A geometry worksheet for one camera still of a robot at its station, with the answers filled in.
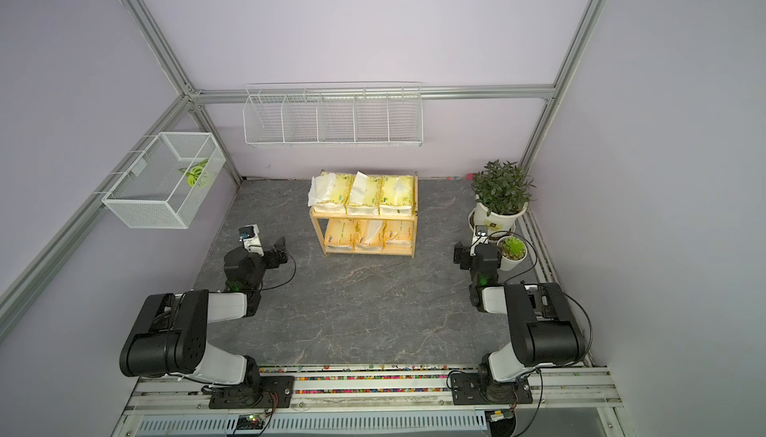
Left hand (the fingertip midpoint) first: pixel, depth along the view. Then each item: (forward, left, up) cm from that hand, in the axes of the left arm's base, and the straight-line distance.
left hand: (270, 240), depth 92 cm
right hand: (-4, -65, -3) cm, 65 cm away
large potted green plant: (+5, -72, +11) cm, 73 cm away
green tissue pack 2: (+3, -30, +15) cm, 34 cm away
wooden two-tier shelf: (-3, -41, -6) cm, 41 cm away
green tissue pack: (+4, -20, +16) cm, 26 cm away
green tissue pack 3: (+1, -39, +16) cm, 43 cm away
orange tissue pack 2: (+3, -31, -4) cm, 31 cm away
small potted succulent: (-10, -74, 0) cm, 75 cm away
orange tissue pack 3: (+1, -40, -2) cm, 40 cm away
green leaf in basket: (+10, +16, +21) cm, 28 cm away
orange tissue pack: (+3, -22, -3) cm, 22 cm away
